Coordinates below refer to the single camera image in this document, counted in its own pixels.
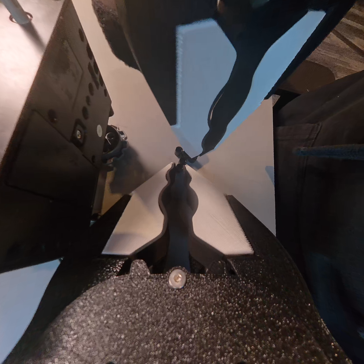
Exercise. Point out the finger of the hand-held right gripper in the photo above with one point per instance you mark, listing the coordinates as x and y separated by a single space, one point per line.
227 108

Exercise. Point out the person in black hoodie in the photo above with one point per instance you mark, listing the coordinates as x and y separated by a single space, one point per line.
324 227

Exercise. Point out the small black connector pin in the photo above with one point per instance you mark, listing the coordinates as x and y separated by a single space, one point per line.
181 153

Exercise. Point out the grey desk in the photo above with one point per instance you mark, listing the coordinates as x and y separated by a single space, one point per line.
244 165

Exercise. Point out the yellow toy block robot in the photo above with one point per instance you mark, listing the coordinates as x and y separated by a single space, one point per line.
40 131

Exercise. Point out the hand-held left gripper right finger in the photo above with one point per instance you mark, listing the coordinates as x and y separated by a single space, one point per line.
222 224

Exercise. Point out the grey metal axle rod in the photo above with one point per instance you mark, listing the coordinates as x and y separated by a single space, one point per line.
16 11

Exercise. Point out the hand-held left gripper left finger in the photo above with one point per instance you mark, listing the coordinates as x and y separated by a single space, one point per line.
139 227

